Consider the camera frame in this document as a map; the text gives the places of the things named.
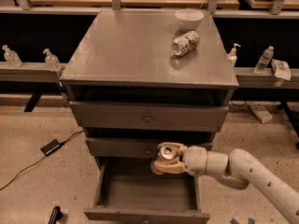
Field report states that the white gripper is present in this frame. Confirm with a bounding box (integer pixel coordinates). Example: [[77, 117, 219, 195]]
[[150, 142, 207, 175]]

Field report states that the orange soda can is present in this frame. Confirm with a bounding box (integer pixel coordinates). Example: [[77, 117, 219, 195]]
[[158, 146, 176, 161]]

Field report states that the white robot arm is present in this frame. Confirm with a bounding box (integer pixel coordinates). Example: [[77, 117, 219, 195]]
[[150, 142, 299, 224]]

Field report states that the bottom grey open drawer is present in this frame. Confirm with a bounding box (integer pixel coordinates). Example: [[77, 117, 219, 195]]
[[84, 158, 210, 224]]

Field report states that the middle grey drawer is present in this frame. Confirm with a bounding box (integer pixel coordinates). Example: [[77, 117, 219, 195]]
[[84, 137, 213, 161]]

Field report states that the top grey drawer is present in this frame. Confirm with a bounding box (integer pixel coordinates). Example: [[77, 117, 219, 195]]
[[70, 102, 228, 133]]

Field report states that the grey drawer cabinet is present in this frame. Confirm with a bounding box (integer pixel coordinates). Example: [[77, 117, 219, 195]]
[[59, 8, 239, 224]]

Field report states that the green white soda can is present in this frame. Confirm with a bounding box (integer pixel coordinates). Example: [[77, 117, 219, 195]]
[[172, 31, 200, 57]]

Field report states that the grey foam block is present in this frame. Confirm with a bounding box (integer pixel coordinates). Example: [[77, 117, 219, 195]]
[[249, 105, 273, 124]]

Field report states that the black power adapter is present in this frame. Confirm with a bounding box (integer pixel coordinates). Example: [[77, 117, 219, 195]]
[[40, 139, 60, 156]]

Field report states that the clear pump bottle right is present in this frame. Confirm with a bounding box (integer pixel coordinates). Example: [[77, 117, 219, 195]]
[[227, 43, 240, 66]]

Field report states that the clear pump bottle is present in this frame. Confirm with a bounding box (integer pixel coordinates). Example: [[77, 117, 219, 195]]
[[2, 45, 22, 67], [43, 49, 61, 72], [227, 43, 240, 66]]

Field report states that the black cylindrical object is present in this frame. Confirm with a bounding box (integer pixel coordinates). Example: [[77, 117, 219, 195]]
[[48, 206, 62, 224]]

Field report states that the white bowl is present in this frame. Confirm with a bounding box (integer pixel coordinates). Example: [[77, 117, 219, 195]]
[[175, 8, 205, 31]]

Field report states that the crumpled snack bag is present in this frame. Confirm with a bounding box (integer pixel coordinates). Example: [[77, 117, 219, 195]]
[[271, 59, 292, 81]]

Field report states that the clear water bottle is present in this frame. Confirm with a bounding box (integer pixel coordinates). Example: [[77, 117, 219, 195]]
[[254, 46, 274, 74]]

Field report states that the clear pump bottle far left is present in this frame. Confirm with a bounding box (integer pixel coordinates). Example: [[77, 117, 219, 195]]
[[2, 45, 22, 67]]

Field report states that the black power cable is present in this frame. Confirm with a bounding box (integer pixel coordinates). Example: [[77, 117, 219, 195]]
[[0, 130, 84, 192]]

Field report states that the grey shelf rail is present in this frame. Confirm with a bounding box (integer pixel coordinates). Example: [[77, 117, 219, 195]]
[[0, 62, 58, 83]]

